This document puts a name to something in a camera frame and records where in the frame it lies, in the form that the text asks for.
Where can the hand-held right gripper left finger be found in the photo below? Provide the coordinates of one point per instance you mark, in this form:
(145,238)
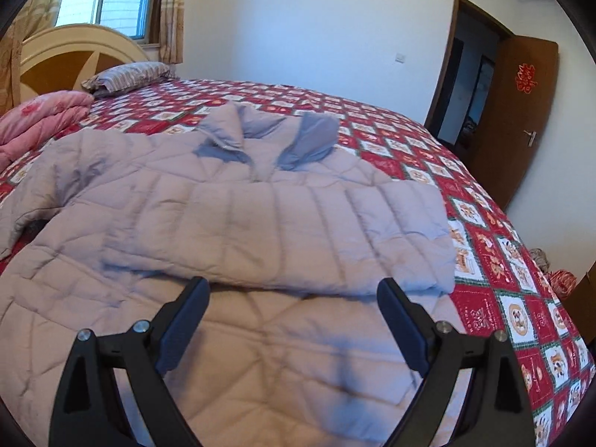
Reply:
(184,326)

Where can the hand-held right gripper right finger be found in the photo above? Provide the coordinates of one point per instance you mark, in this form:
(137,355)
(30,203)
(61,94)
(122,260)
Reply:
(405,326)

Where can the light purple puffer jacket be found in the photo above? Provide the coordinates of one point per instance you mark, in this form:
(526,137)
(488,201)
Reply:
(242,223)

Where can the grey patterned bundle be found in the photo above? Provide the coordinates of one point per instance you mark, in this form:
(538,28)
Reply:
(540,260)

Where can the red patterned bag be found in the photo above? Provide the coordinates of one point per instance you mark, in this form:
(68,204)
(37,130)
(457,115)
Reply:
(562,283)

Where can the brown wooden cabinet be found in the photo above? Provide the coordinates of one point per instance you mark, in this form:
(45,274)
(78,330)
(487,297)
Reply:
(584,305)

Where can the red printed bed quilt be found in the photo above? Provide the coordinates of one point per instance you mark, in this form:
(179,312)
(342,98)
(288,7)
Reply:
(396,125)

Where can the brown wooden door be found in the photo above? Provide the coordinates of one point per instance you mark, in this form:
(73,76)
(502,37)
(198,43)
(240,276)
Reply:
(507,139)

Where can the folded pink quilt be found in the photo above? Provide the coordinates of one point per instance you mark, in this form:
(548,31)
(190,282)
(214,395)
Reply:
(42,116)

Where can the striped pillow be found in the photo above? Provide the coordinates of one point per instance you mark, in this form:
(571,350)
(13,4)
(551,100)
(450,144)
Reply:
(130,77)

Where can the red paper door decoration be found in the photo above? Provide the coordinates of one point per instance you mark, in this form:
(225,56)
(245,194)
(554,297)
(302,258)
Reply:
(525,78)

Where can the cream wooden headboard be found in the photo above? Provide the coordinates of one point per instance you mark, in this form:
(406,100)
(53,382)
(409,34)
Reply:
(60,51)

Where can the beige patterned curtain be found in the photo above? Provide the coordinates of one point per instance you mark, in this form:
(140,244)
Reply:
(170,14)
(18,56)

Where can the dark wooden door frame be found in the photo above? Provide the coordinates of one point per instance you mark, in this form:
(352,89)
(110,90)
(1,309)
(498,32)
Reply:
(442,70)

